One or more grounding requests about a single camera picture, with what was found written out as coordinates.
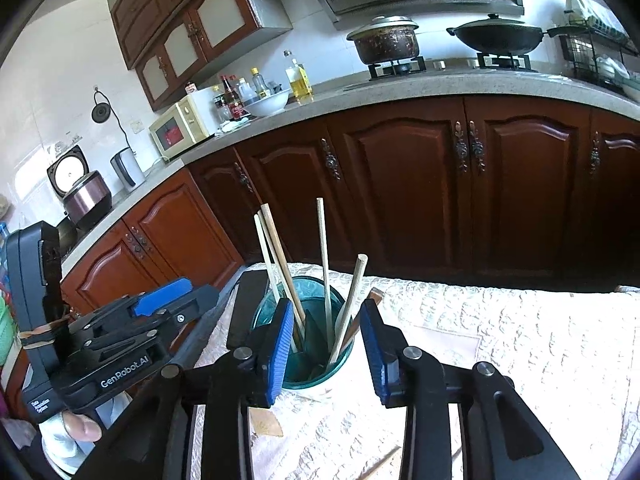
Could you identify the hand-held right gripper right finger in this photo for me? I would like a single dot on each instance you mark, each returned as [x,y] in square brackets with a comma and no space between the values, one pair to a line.
[372,350]

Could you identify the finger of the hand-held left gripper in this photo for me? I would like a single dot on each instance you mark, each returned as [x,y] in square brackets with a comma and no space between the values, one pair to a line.
[162,295]
[200,300]

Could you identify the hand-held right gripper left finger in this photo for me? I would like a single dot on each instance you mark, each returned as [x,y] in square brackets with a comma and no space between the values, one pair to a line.
[280,345]

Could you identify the teal utensil holder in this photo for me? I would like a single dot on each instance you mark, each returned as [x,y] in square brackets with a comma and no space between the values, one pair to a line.
[312,292]

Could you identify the wooden chopstick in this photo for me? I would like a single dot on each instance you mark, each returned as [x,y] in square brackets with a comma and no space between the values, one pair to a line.
[265,255]
[382,462]
[324,260]

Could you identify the person's left hand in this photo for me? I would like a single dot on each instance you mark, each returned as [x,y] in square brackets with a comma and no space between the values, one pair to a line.
[82,427]

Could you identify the long thick wooden stick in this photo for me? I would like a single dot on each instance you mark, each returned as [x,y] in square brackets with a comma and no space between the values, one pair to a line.
[280,260]

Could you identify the open rice cooker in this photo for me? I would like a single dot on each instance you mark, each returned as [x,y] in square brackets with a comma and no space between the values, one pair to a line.
[85,195]

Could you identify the white embroidered tablecloth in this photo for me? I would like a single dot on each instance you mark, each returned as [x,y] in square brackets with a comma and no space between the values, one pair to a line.
[500,335]

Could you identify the grey white electric kettle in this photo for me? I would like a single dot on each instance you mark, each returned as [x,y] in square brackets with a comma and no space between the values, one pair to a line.
[127,167]

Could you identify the cream microwave oven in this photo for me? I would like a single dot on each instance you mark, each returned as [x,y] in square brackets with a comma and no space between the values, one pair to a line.
[175,127]

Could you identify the wooden base cabinets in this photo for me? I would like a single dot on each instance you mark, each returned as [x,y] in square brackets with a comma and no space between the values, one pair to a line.
[410,185]

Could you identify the white rag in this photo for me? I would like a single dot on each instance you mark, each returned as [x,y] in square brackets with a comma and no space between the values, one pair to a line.
[232,126]

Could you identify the small glass jar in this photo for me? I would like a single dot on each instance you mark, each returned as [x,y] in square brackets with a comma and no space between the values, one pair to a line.
[220,107]

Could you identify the dark sauce bottle red label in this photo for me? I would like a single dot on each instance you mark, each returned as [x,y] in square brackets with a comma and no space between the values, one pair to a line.
[232,97]

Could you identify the white bowl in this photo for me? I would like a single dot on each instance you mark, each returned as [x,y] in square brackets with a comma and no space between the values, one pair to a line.
[267,102]

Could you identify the clear plastic bottle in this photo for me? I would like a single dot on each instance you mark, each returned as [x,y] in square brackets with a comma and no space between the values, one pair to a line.
[246,91]

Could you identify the yellow cap bottle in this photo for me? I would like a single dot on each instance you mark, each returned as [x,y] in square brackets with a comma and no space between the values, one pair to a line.
[259,82]

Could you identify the cooking oil bottle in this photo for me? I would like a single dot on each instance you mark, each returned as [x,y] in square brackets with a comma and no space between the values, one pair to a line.
[299,80]

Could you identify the gas stove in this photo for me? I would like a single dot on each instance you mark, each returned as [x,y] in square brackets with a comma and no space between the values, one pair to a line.
[400,67]

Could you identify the metal pot with lid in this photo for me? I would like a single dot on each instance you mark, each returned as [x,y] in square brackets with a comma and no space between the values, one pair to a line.
[385,40]

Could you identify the black wok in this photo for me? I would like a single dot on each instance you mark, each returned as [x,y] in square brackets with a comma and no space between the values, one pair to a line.
[500,35]

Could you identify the stacked white bowls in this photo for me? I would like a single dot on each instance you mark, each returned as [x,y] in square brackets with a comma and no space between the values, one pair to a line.
[617,77]

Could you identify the row of white plates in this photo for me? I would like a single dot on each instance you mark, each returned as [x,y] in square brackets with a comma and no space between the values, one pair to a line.
[595,12]

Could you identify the white wall socket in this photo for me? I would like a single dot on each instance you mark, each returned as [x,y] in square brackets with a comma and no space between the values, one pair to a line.
[135,126]

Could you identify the black round wall device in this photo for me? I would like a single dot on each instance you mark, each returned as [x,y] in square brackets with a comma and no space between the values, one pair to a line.
[101,110]

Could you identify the wooden wall cabinets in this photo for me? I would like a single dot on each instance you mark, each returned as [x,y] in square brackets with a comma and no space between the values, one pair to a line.
[175,20]

